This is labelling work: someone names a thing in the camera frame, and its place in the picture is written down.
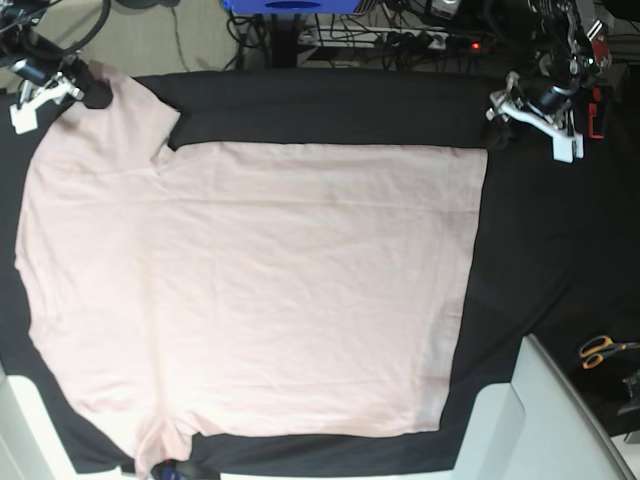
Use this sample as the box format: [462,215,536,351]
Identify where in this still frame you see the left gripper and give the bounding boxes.
[481,72,575,149]

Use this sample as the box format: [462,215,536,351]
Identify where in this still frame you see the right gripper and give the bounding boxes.
[10,56,113,109]

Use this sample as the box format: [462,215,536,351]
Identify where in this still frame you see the pink T-shirt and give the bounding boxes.
[15,63,487,475]

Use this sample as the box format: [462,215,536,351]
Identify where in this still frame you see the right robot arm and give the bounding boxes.
[1,1,113,113]

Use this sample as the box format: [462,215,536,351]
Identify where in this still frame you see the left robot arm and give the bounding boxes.
[483,1,611,163]

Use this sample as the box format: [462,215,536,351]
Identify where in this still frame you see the black power strip red light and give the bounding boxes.
[446,34,496,54]

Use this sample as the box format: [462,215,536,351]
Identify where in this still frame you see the red black clamp right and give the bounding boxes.
[588,87,606,140]

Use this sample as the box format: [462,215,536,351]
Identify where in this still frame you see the red black clamp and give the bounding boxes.
[151,460,220,480]
[588,87,606,140]

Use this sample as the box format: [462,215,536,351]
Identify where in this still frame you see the black table cloth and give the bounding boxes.
[0,67,640,476]

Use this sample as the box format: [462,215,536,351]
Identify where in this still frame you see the white power strip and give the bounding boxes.
[298,24,449,50]

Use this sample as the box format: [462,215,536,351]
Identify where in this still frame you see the blue box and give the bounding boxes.
[221,0,360,15]

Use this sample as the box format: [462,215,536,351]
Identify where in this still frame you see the black stand column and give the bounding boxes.
[268,14,304,69]

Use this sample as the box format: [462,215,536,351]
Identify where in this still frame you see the dark metal tool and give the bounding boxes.
[617,370,640,416]

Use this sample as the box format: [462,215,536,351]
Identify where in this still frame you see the red black clamp bottom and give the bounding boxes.
[151,460,220,480]

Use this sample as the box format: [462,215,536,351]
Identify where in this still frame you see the orange handled scissors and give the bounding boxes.
[578,335,639,370]

